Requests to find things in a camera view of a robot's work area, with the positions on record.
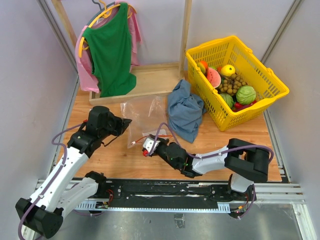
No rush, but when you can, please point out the clear zip top bag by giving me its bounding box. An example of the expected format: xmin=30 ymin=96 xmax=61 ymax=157
xmin=120 ymin=95 xmax=167 ymax=149

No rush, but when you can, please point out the green cabbage toy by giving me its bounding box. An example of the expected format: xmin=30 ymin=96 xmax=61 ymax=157
xmin=219 ymin=92 xmax=235 ymax=109
xmin=236 ymin=85 xmax=257 ymax=105

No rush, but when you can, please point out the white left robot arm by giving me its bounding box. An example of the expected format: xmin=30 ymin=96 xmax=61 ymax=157
xmin=15 ymin=106 xmax=132 ymax=240

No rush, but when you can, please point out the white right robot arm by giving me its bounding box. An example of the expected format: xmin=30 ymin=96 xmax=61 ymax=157
xmin=149 ymin=138 xmax=274 ymax=200

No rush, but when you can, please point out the green tank top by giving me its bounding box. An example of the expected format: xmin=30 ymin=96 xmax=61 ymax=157
xmin=81 ymin=2 xmax=137 ymax=98

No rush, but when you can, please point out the blue crumpled cloth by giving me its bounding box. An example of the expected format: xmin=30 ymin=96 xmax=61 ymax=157
xmin=167 ymin=79 xmax=206 ymax=143

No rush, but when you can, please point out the pink shirt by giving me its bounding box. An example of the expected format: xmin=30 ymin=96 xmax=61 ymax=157
xmin=75 ymin=12 xmax=142 ymax=93

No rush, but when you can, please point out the wooden clothes rack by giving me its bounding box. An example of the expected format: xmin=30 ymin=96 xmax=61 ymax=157
xmin=51 ymin=0 xmax=193 ymax=106

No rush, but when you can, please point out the red chili pepper toy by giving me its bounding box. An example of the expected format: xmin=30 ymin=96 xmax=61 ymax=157
xmin=232 ymin=100 xmax=257 ymax=112

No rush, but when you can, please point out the watermelon slice toy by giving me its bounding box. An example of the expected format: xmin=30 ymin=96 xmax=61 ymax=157
xmin=206 ymin=67 xmax=221 ymax=88

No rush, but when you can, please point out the orange peach toy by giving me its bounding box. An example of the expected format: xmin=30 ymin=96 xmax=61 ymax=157
xmin=197 ymin=60 xmax=209 ymax=75

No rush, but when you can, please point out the yellow lemon toy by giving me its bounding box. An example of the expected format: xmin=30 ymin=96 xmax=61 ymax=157
xmin=220 ymin=64 xmax=236 ymax=77

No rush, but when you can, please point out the yellow clothes hanger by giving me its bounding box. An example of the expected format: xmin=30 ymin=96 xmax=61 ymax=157
xmin=77 ymin=2 xmax=137 ymax=58

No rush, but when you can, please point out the yellow plastic basket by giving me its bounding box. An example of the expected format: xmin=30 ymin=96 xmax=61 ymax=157
xmin=186 ymin=35 xmax=290 ymax=131

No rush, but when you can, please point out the grey clothes hanger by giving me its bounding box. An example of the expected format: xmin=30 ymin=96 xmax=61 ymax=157
xmin=87 ymin=0 xmax=116 ymax=25

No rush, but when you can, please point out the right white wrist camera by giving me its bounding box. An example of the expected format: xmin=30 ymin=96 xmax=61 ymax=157
xmin=142 ymin=136 xmax=160 ymax=157

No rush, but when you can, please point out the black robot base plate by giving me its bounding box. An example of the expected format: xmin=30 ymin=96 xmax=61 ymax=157
xmin=89 ymin=179 xmax=256 ymax=212

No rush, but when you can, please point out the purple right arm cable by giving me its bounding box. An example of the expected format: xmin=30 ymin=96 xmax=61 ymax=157
xmin=146 ymin=122 xmax=275 ymax=163

